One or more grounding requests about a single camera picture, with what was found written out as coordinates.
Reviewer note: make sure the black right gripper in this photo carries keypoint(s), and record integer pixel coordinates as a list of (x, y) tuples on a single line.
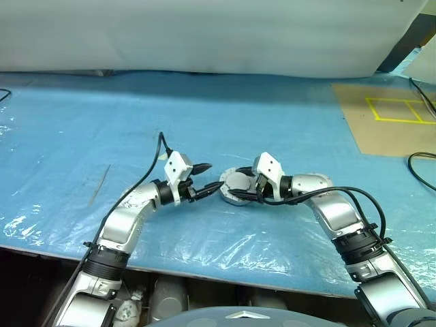
[(262, 184)]

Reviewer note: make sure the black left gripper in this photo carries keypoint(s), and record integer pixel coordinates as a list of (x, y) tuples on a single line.
[(189, 190)]

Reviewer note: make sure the grey motor rotor disc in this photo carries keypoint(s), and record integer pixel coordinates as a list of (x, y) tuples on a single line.
[(238, 182)]

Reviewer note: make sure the silver round motor housing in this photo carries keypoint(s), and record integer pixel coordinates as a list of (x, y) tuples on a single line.
[(238, 203)]

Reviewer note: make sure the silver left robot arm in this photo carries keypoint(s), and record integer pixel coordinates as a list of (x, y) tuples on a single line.
[(126, 218)]

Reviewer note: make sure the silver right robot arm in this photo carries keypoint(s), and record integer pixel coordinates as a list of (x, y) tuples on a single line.
[(337, 211)]

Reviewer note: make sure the small white tape scrap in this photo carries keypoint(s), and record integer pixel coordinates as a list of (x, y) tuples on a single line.
[(163, 157)]

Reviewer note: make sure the blue plastic table sheet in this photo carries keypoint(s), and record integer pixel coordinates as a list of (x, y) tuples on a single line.
[(238, 119)]

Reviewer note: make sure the thin grey stick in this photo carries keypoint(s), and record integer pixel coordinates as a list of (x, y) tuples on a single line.
[(99, 185)]

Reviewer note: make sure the grey rounded cylinder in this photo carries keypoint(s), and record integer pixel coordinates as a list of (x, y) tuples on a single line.
[(168, 296), (269, 299)]

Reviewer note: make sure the brown cardboard sheet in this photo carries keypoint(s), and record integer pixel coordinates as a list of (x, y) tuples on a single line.
[(374, 136)]

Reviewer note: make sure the grey robot torso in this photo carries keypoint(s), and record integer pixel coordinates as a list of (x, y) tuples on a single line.
[(218, 318)]

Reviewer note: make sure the yellow tape squares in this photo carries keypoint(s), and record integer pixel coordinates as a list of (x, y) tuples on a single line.
[(372, 109)]

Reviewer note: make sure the white foam backdrop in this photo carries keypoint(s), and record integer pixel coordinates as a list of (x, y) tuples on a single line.
[(204, 34)]

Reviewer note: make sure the white crumpled bag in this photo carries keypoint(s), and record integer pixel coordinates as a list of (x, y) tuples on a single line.
[(129, 306)]

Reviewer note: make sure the black panel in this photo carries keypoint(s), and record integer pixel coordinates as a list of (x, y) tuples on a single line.
[(398, 47)]

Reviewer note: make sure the pale board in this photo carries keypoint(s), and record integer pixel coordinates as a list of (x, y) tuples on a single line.
[(424, 58)]

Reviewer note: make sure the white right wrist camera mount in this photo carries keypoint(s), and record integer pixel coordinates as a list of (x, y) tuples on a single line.
[(269, 167)]

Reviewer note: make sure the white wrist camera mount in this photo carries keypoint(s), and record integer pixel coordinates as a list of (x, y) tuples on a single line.
[(175, 163), (269, 167)]

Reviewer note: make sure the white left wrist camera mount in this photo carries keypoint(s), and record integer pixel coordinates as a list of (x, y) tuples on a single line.
[(175, 163)]

